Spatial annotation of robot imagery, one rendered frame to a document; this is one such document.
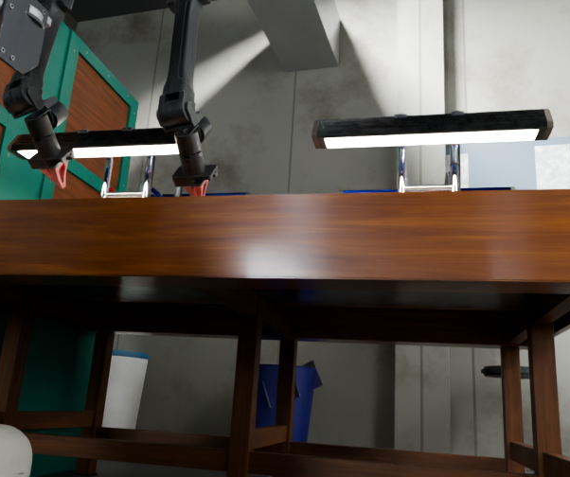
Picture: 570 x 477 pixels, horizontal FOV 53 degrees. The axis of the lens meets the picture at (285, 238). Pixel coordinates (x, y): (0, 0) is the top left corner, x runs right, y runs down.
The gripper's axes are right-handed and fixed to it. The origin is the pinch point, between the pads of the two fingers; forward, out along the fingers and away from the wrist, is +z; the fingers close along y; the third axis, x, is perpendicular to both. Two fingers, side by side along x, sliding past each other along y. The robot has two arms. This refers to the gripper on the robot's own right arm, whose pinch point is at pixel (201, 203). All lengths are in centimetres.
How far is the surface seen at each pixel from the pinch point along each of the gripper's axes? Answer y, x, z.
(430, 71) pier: -65, -266, 51
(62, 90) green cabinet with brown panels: 87, -88, -5
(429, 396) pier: -63, -110, 187
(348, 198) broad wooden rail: -40.0, 17.1, -10.0
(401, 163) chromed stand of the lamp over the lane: -50, -36, 7
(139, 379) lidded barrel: 108, -102, 178
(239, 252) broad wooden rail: -17.0, 25.8, -2.2
